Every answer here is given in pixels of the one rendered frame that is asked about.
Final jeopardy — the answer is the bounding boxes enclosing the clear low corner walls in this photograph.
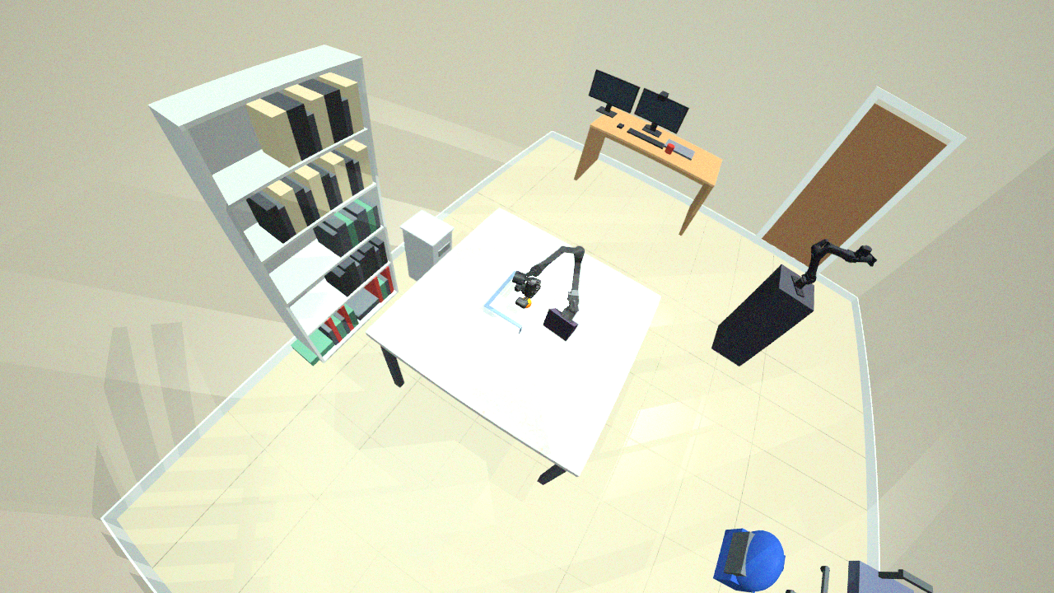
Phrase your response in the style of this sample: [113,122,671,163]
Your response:
[483,279,520,333]

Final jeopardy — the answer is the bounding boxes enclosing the light blue clear l-shaped wall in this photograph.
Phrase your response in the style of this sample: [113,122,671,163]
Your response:
[484,271,523,333]

